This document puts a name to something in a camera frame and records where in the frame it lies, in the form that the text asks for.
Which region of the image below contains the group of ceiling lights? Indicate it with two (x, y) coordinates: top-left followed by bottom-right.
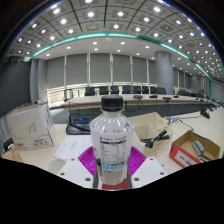
(9, 0), (224, 81)

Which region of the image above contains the grey tool in red box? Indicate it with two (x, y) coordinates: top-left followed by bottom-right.
(192, 139), (214, 161)

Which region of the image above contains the long curved conference desk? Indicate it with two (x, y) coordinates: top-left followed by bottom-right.
(63, 93), (214, 118)

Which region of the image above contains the black tool in beige box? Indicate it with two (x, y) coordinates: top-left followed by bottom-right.
(143, 129), (168, 149)

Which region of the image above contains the black desk phone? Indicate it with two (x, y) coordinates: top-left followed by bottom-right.
(65, 113), (92, 136)

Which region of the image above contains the beige divided open box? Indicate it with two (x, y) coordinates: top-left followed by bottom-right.
(129, 112), (174, 156)

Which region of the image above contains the red-sided open cardboard box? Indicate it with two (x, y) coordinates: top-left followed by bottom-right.
(169, 129), (222, 169)

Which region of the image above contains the row of black office chairs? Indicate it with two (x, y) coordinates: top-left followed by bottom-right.
(83, 85), (168, 97)

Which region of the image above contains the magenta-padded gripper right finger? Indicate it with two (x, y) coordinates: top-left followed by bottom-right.
(126, 145), (167, 189)

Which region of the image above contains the white printed paper sheet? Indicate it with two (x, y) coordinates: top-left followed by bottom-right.
(53, 134), (94, 161)

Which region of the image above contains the clear black-capped drink bottle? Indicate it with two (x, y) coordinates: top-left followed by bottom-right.
(89, 94), (135, 186)

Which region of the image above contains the white cardboard paper box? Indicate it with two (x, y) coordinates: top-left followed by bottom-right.
(5, 102), (55, 152)

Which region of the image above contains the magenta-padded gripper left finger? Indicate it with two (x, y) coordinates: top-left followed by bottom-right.
(57, 145), (99, 188)

